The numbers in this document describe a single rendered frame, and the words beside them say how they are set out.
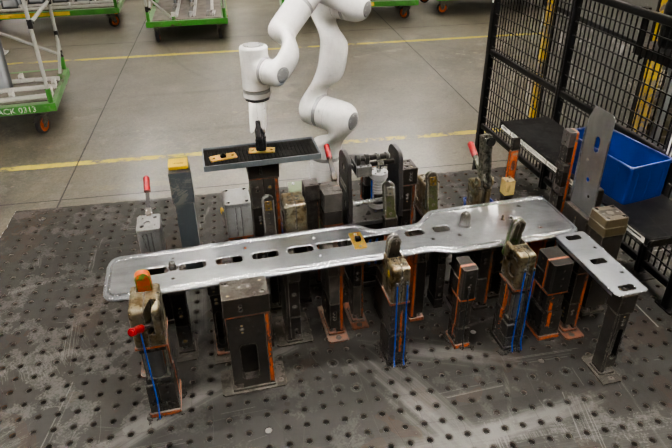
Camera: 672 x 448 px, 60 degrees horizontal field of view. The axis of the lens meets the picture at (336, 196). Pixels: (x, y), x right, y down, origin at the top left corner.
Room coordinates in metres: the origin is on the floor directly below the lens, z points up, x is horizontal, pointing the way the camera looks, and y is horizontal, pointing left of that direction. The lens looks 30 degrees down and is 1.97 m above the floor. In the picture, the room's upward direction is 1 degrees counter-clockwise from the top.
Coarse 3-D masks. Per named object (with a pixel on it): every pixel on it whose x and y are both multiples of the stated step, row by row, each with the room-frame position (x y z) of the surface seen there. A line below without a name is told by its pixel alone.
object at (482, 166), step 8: (480, 136) 1.69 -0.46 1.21; (488, 136) 1.69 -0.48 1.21; (480, 144) 1.69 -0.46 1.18; (488, 144) 1.65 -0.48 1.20; (480, 152) 1.68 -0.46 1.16; (488, 152) 1.68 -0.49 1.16; (480, 160) 1.67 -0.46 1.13; (488, 160) 1.68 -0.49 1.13; (480, 168) 1.67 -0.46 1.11; (488, 168) 1.67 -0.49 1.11; (480, 176) 1.66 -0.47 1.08; (488, 176) 1.67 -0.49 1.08; (488, 184) 1.66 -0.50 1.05
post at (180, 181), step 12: (180, 180) 1.60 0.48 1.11; (192, 180) 1.66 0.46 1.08; (180, 192) 1.60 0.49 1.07; (192, 192) 1.61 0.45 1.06; (180, 204) 1.61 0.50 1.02; (192, 204) 1.61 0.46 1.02; (180, 216) 1.60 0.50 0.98; (192, 216) 1.61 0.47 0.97; (180, 228) 1.60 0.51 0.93; (192, 228) 1.61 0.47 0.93; (192, 240) 1.61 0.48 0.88; (192, 264) 1.61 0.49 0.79
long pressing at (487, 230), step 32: (352, 224) 1.51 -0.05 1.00; (416, 224) 1.50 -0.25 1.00; (448, 224) 1.51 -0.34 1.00; (480, 224) 1.50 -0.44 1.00; (544, 224) 1.50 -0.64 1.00; (128, 256) 1.35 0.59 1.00; (160, 256) 1.36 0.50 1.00; (192, 256) 1.36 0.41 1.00; (224, 256) 1.35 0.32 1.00; (288, 256) 1.35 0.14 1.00; (352, 256) 1.35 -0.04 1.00; (128, 288) 1.22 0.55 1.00; (192, 288) 1.22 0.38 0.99
